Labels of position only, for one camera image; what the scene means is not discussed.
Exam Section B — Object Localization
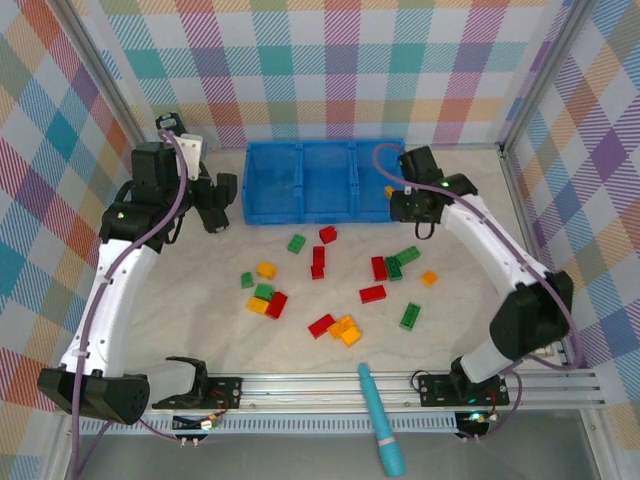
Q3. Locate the orange printed lego brick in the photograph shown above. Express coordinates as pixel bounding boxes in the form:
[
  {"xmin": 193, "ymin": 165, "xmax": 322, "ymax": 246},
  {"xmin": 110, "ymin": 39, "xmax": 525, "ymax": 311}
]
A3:
[{"xmin": 327, "ymin": 314, "xmax": 357, "ymax": 340}]

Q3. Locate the teal pen-shaped tool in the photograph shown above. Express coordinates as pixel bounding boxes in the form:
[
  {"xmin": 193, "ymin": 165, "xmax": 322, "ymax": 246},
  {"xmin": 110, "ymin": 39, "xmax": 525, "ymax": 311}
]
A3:
[{"xmin": 357, "ymin": 363, "xmax": 406, "ymax": 476}]

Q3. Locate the aluminium left frame post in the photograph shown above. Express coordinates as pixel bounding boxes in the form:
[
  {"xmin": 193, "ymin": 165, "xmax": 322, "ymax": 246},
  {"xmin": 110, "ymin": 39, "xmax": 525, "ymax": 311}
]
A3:
[{"xmin": 59, "ymin": 0, "xmax": 154, "ymax": 161}]

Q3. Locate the aluminium frame post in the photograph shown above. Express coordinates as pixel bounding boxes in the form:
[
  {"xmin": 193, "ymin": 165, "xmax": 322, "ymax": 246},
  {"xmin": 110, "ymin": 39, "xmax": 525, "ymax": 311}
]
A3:
[
  {"xmin": 59, "ymin": 0, "xmax": 154, "ymax": 161},
  {"xmin": 497, "ymin": 0, "xmax": 601, "ymax": 156}
]

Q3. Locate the aluminium right side rail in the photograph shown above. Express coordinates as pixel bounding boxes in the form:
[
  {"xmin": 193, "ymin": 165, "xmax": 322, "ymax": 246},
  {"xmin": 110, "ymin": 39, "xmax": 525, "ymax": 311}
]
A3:
[{"xmin": 498, "ymin": 143, "xmax": 576, "ymax": 371}]

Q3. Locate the aluminium rail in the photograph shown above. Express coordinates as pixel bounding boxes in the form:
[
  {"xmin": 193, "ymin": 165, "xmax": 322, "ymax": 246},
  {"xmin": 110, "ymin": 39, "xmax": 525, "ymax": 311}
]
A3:
[
  {"xmin": 498, "ymin": 143, "xmax": 576, "ymax": 371},
  {"xmin": 119, "ymin": 372, "xmax": 604, "ymax": 416}
]

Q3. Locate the aluminium right frame post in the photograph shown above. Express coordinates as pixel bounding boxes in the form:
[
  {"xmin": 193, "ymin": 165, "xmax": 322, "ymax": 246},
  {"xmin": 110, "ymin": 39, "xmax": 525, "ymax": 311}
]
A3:
[{"xmin": 497, "ymin": 0, "xmax": 601, "ymax": 156}]

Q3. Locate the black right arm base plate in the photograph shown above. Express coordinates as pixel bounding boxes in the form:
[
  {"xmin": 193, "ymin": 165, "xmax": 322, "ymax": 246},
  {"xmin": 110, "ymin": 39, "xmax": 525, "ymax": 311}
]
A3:
[{"xmin": 418, "ymin": 373, "xmax": 511, "ymax": 407}]

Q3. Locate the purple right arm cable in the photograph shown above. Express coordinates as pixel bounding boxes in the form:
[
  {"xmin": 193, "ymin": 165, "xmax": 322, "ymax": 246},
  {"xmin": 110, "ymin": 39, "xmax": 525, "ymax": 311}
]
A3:
[{"xmin": 372, "ymin": 143, "xmax": 585, "ymax": 444}]

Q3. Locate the aluminium front rail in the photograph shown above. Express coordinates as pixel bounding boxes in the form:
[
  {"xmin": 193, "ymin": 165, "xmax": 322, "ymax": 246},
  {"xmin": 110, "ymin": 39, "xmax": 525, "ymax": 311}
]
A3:
[{"xmin": 119, "ymin": 372, "xmax": 604, "ymax": 416}]

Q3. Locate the black right connector bracket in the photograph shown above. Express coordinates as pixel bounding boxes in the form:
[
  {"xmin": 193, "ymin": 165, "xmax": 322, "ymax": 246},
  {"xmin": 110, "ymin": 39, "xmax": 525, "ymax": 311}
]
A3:
[{"xmin": 453, "ymin": 410, "xmax": 501, "ymax": 444}]

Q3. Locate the black connector bracket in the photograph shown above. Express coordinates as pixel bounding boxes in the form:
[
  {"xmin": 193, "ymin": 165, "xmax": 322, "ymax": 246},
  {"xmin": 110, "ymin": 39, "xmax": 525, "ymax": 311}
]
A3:
[
  {"xmin": 172, "ymin": 412, "xmax": 226, "ymax": 449},
  {"xmin": 453, "ymin": 410, "xmax": 501, "ymax": 444}
]

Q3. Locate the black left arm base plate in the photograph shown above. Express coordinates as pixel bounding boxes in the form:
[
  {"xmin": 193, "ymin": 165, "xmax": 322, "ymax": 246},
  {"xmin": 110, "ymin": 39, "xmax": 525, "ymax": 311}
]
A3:
[{"xmin": 152, "ymin": 375, "xmax": 244, "ymax": 412}]

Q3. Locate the slotted grey cable duct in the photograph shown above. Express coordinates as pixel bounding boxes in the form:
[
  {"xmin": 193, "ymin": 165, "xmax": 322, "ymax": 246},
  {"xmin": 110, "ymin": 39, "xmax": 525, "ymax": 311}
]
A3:
[{"xmin": 79, "ymin": 417, "xmax": 459, "ymax": 435}]

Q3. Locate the black left connector bracket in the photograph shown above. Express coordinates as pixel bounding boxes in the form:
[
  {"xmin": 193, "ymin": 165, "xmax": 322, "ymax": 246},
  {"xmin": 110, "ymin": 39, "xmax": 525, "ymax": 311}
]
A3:
[{"xmin": 172, "ymin": 412, "xmax": 226, "ymax": 449}]

